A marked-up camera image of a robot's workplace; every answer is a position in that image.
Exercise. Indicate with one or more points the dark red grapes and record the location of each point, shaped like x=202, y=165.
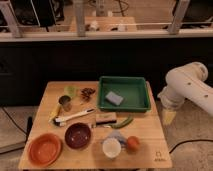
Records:
x=86, y=94

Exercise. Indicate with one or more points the orange red bowl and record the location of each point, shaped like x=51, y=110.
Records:
x=44, y=150

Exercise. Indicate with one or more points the white cup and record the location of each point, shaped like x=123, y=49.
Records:
x=111, y=148

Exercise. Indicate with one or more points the orange fruit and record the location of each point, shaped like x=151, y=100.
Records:
x=133, y=143

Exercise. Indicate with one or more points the wooden block brush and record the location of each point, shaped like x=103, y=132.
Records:
x=105, y=118

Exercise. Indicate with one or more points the yellow corn cob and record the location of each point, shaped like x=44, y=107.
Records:
x=55, y=112

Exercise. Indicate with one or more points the light green cup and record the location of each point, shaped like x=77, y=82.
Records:
x=70, y=91

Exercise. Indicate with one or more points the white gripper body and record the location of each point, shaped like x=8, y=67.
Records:
x=170, y=99

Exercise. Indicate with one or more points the grey blue cloth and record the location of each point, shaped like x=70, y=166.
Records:
x=116, y=134

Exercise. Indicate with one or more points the grey blue sponge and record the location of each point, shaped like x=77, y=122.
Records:
x=114, y=98

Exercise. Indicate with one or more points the dark maroon bowl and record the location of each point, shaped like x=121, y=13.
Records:
x=78, y=135

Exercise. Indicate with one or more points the white handled brush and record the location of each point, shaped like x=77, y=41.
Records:
x=63, y=119

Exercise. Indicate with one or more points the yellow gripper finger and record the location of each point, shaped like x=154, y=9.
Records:
x=168, y=116

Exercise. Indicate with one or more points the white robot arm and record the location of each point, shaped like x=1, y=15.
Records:
x=185, y=82

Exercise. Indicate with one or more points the metal cup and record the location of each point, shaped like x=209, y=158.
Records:
x=65, y=102

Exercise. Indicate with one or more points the green plastic tray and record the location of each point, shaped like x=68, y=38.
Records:
x=133, y=90

